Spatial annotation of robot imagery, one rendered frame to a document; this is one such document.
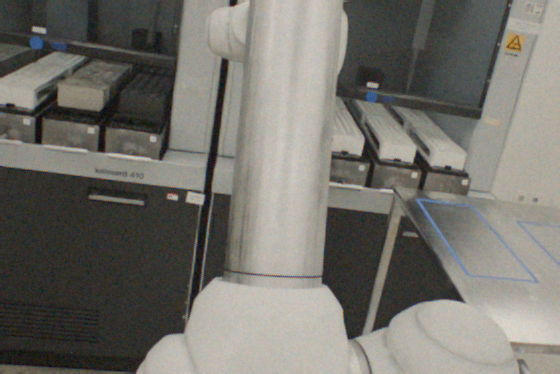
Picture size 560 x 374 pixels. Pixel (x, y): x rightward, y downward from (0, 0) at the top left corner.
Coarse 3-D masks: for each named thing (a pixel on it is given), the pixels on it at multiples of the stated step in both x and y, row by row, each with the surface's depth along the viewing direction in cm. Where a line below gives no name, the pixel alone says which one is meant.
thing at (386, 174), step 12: (348, 108) 210; (372, 156) 164; (372, 168) 159; (384, 168) 157; (396, 168) 158; (408, 168) 159; (372, 180) 158; (384, 180) 158; (396, 180) 159; (408, 180) 159; (384, 192) 155
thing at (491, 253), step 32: (416, 192) 138; (416, 224) 120; (448, 224) 123; (480, 224) 126; (512, 224) 130; (544, 224) 134; (384, 256) 143; (448, 256) 108; (480, 256) 111; (512, 256) 114; (544, 256) 117; (480, 288) 98; (512, 288) 101; (544, 288) 103; (512, 320) 90; (544, 320) 92; (544, 352) 86
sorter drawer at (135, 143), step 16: (112, 128) 143; (128, 128) 144; (144, 128) 145; (160, 128) 150; (112, 144) 144; (128, 144) 145; (144, 144) 146; (160, 144) 147; (128, 160) 142; (144, 160) 143
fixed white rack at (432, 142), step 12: (408, 132) 187; (420, 132) 177; (432, 132) 181; (444, 132) 183; (420, 144) 179; (432, 144) 167; (444, 144) 170; (456, 144) 171; (432, 156) 163; (444, 156) 162; (456, 156) 163; (456, 168) 164
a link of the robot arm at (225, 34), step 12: (216, 12) 112; (228, 12) 112; (240, 12) 109; (216, 24) 110; (228, 24) 111; (240, 24) 108; (216, 36) 111; (228, 36) 111; (240, 36) 109; (216, 48) 113; (228, 48) 112; (240, 48) 111; (240, 60) 115
